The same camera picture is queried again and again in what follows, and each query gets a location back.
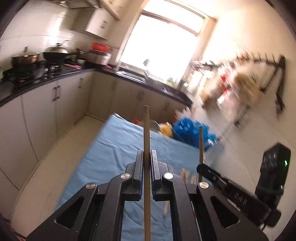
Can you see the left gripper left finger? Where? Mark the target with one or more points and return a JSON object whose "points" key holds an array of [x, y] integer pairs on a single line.
{"points": [[95, 212]]}

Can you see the lower kitchen cabinets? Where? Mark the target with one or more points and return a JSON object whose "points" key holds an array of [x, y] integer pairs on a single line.
{"points": [[32, 122]]}

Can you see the wooden chopstick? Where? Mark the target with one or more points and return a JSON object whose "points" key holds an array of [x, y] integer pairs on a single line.
{"points": [[147, 186], [201, 146]]}

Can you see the red basin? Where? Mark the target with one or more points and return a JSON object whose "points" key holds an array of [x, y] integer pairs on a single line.
{"points": [[99, 47]]}

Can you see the wall hook rack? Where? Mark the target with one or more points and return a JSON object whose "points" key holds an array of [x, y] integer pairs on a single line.
{"points": [[254, 77]]}

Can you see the dark cooking pot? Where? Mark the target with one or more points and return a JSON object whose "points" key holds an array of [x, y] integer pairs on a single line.
{"points": [[25, 61]]}

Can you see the black countertop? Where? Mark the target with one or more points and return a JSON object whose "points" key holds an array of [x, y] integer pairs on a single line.
{"points": [[11, 87]]}

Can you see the yellow bag on table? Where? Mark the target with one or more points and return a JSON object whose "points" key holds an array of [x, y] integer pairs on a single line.
{"points": [[166, 129]]}

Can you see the blue table cloth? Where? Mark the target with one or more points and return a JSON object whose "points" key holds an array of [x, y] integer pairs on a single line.
{"points": [[114, 147]]}

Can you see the blue plastic bag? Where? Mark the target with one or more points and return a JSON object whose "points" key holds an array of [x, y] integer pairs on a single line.
{"points": [[187, 131]]}

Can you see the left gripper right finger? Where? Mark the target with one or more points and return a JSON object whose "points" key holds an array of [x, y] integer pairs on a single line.
{"points": [[214, 209]]}

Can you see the window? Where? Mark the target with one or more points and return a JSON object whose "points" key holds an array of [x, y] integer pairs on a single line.
{"points": [[164, 39]]}

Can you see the black wok with lid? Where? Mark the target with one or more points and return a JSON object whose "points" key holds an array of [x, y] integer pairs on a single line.
{"points": [[57, 54]]}

